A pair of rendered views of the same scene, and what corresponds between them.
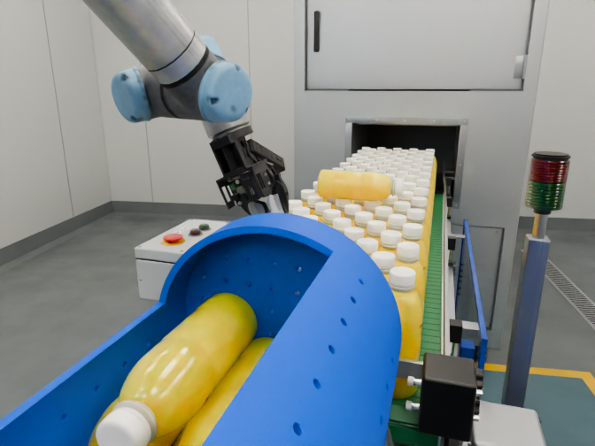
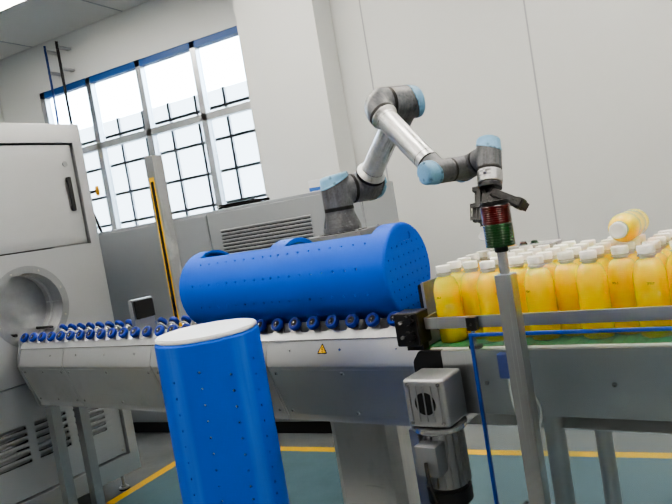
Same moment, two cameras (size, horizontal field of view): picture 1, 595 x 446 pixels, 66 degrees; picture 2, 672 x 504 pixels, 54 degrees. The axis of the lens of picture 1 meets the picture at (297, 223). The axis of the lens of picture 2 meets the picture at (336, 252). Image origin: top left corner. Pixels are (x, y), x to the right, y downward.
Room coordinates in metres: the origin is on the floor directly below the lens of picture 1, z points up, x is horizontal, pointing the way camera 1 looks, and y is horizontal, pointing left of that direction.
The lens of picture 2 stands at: (0.95, -1.92, 1.28)
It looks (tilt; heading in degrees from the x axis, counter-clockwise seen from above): 3 degrees down; 109
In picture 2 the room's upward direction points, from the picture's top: 9 degrees counter-clockwise
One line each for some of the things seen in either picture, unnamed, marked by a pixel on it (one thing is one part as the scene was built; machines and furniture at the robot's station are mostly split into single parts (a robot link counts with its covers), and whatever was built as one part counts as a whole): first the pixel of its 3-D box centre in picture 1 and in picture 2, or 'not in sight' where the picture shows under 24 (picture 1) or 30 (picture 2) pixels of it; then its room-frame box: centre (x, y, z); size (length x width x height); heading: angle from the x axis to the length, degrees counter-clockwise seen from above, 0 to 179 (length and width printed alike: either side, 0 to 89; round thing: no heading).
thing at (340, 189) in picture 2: not in sight; (337, 189); (0.17, 0.53, 1.38); 0.13 x 0.12 x 0.14; 48
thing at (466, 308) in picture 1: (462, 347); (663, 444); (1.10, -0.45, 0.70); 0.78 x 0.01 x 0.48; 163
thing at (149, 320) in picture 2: not in sight; (144, 316); (-0.70, 0.39, 1.00); 0.10 x 0.04 x 0.15; 73
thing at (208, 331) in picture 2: not in sight; (206, 331); (0.01, -0.34, 1.03); 0.28 x 0.28 x 0.01
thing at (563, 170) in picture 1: (548, 169); (496, 214); (0.83, -0.46, 1.23); 0.06 x 0.06 x 0.04
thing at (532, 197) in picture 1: (544, 193); (499, 234); (0.83, -0.46, 1.18); 0.06 x 0.06 x 0.05
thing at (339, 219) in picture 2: not in sight; (341, 219); (0.17, 0.53, 1.27); 0.15 x 0.15 x 0.10
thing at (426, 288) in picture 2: not in sight; (430, 300); (0.57, 0.00, 0.99); 0.10 x 0.02 x 0.12; 73
